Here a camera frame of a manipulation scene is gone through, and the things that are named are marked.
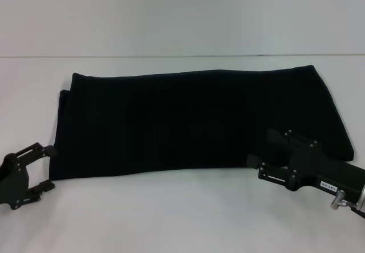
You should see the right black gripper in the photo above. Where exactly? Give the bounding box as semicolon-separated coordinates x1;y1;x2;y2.
246;128;365;206

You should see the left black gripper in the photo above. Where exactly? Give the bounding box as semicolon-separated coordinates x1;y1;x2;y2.
0;142;58;211

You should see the black shirt with FREE print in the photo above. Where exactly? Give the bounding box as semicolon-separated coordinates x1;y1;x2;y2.
48;64;356;180

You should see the right arm silver cable plug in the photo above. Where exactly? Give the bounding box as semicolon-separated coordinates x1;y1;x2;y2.
330;191;358;210

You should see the right arm dark cable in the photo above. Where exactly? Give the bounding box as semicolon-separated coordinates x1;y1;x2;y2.
350;204;365;217

